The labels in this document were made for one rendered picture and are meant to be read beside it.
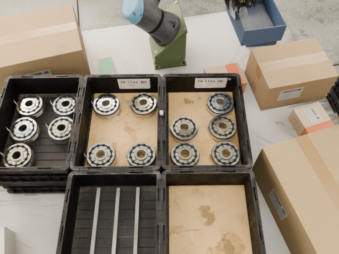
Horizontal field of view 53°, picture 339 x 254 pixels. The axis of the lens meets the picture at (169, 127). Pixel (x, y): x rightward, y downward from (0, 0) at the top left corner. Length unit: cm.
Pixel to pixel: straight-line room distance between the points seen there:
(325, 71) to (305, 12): 167
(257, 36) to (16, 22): 104
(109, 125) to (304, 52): 88
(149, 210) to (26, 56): 82
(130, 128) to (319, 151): 68
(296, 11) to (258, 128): 182
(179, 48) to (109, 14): 153
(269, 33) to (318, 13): 198
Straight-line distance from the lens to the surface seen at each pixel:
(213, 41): 176
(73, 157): 116
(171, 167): 110
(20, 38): 162
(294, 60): 153
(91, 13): 305
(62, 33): 158
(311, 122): 147
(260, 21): 134
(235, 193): 119
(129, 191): 119
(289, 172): 119
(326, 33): 305
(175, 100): 136
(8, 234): 134
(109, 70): 157
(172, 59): 160
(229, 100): 134
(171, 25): 151
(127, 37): 178
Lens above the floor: 194
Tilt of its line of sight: 59 degrees down
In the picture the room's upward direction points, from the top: 1 degrees counter-clockwise
